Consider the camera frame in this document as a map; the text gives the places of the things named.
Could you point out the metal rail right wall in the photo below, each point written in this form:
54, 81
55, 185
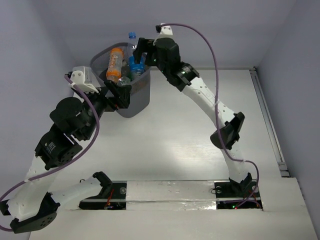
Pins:
284, 171

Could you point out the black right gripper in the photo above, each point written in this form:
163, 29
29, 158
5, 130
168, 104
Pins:
143, 45

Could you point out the grey mesh waste bin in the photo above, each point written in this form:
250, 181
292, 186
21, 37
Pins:
140, 87

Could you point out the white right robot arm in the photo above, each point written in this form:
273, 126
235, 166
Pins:
227, 122

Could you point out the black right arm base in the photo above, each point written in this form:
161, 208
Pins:
232, 195

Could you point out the long orange capped bottle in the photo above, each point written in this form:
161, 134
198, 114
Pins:
114, 69

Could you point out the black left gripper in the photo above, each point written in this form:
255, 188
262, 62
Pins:
115, 95

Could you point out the clear bottle blue label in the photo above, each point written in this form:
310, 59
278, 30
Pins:
124, 81

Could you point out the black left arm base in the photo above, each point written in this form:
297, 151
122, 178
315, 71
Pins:
112, 195

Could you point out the silver taped front rail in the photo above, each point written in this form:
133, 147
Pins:
176, 195

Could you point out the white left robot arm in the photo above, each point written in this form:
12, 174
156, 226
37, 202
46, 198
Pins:
33, 207

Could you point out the crushed clear bottle white cap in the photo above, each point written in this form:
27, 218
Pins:
125, 69

